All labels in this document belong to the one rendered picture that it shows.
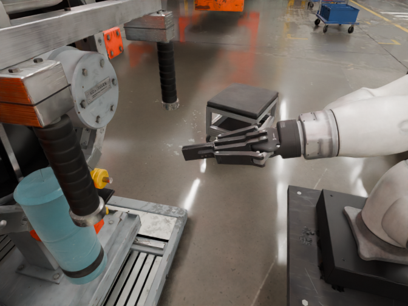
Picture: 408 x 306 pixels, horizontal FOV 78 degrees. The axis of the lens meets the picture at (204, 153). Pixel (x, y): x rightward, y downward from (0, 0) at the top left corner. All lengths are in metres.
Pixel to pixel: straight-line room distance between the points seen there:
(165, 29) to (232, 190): 1.07
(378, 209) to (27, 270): 1.06
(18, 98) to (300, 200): 0.95
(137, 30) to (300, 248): 0.76
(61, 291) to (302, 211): 0.84
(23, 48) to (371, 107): 0.48
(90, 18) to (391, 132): 0.47
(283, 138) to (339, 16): 5.38
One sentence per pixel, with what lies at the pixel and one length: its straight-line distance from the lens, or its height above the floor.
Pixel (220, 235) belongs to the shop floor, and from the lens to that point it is 1.25.
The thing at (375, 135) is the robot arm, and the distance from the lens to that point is 0.49.
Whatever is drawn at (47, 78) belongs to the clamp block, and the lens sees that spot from 0.28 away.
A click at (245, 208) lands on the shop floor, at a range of 1.37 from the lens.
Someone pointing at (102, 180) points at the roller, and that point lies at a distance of 0.81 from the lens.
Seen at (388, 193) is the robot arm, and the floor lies 0.57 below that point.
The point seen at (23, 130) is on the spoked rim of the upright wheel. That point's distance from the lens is 0.88.
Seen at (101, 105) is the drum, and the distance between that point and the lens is 0.48.
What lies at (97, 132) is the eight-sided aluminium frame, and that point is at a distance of 0.74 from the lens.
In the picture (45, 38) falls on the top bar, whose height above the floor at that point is 0.96.
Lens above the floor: 1.02
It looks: 37 degrees down
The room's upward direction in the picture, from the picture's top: straight up
